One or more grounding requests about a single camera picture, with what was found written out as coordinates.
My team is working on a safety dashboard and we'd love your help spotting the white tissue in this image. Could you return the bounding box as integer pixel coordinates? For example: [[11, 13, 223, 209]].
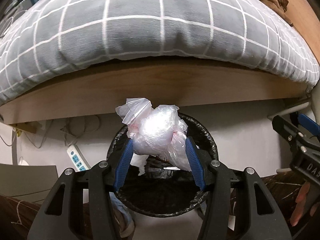
[[130, 153, 149, 176]]

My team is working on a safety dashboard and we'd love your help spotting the clear plastic bag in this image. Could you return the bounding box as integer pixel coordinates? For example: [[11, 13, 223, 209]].
[[116, 98, 191, 171]]

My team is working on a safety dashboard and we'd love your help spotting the wooden headboard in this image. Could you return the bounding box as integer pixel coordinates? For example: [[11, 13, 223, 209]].
[[286, 0, 320, 62]]

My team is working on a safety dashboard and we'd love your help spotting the right hand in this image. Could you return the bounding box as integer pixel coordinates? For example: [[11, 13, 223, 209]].
[[290, 182, 311, 226]]

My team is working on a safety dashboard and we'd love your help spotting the white power strip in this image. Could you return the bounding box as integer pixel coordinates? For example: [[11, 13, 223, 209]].
[[67, 145, 91, 172]]

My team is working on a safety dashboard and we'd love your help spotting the grey checked bed sheet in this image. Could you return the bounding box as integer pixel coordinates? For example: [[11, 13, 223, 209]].
[[1, 0, 319, 104]]

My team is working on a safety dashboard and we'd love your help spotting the black trash bin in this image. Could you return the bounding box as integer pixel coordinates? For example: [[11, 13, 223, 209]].
[[107, 112, 219, 218]]

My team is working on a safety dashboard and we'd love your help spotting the wooden bed frame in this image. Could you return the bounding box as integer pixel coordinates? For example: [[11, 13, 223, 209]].
[[1, 57, 307, 125]]

